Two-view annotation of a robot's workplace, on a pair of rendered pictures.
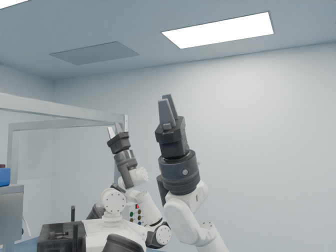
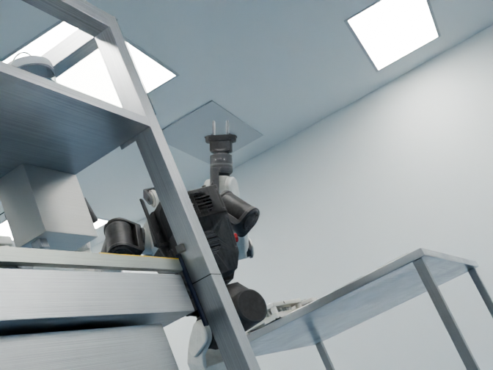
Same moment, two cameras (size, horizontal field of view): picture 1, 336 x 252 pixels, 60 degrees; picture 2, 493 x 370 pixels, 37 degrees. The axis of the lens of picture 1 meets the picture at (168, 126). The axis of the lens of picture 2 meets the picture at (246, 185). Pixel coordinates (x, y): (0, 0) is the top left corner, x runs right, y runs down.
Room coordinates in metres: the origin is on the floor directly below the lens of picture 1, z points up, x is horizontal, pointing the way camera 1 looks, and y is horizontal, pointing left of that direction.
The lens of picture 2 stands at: (1.10, 2.66, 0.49)
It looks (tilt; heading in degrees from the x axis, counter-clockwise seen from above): 18 degrees up; 260
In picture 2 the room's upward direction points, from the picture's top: 24 degrees counter-clockwise
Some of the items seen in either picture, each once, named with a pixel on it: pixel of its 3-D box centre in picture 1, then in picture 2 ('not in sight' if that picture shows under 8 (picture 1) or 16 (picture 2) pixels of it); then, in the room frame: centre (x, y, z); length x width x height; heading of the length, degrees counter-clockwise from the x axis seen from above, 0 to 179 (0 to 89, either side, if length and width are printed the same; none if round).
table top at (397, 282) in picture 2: not in sight; (356, 307); (0.19, -1.03, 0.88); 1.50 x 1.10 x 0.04; 60
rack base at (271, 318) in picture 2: not in sight; (270, 324); (0.68, -0.59, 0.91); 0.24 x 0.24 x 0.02; 52
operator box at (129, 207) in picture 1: (133, 224); not in sight; (1.82, 0.21, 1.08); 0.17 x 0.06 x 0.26; 150
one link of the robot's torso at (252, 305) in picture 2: not in sight; (227, 312); (0.90, 0.25, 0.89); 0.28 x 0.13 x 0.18; 121
